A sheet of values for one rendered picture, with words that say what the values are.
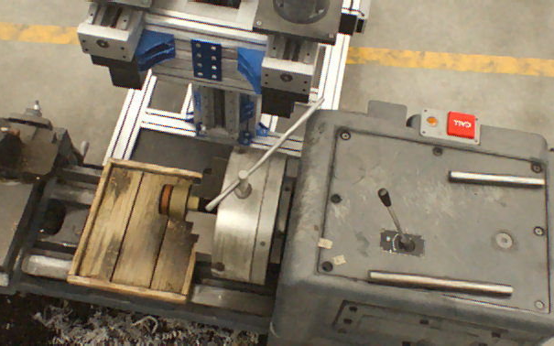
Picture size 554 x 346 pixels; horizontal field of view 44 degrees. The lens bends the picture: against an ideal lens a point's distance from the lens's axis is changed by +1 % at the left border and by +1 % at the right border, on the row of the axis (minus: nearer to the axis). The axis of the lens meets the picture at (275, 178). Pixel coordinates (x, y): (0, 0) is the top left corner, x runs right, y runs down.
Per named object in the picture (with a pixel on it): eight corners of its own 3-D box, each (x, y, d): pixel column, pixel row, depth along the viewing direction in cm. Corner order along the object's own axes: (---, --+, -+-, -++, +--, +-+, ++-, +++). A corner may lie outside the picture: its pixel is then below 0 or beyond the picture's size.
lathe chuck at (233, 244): (271, 179, 182) (276, 127, 153) (249, 295, 170) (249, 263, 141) (238, 174, 182) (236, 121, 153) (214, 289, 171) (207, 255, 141)
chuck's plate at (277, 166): (285, 182, 182) (291, 130, 153) (264, 297, 170) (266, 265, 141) (271, 179, 182) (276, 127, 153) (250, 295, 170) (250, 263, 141)
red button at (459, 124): (472, 119, 158) (475, 114, 156) (472, 141, 155) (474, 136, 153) (447, 115, 158) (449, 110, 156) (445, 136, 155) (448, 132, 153)
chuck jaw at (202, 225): (234, 216, 158) (224, 261, 151) (234, 228, 162) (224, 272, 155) (188, 208, 158) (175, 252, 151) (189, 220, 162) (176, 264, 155)
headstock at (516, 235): (509, 208, 191) (571, 133, 156) (510, 381, 168) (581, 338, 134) (298, 171, 193) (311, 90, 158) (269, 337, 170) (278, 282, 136)
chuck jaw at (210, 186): (240, 195, 163) (246, 149, 158) (237, 204, 158) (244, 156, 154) (195, 188, 163) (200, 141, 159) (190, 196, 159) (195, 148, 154)
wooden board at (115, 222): (216, 182, 190) (215, 175, 186) (186, 306, 172) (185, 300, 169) (110, 163, 191) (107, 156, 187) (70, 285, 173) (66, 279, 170)
